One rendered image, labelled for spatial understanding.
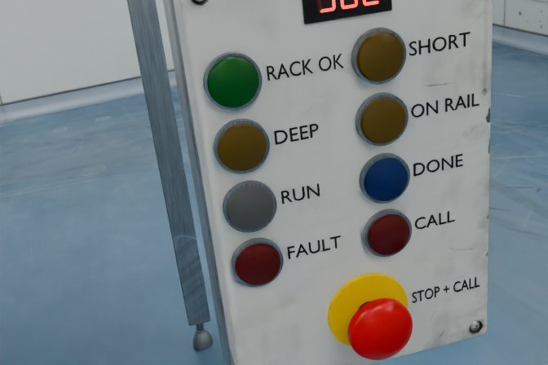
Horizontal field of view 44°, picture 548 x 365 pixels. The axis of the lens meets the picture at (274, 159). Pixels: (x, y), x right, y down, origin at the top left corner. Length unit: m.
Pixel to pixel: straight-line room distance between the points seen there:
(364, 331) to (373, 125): 0.12
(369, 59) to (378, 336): 0.16
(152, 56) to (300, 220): 1.17
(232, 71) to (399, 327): 0.18
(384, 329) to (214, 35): 0.19
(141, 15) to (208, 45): 1.17
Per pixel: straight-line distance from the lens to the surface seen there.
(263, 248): 0.38
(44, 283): 2.36
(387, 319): 0.40
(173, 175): 1.62
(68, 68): 4.23
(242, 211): 0.37
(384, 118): 0.37
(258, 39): 0.35
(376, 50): 0.36
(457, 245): 0.44
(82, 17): 4.19
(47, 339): 2.09
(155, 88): 1.55
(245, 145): 0.35
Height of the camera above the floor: 1.14
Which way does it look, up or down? 23 degrees down
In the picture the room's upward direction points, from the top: 7 degrees counter-clockwise
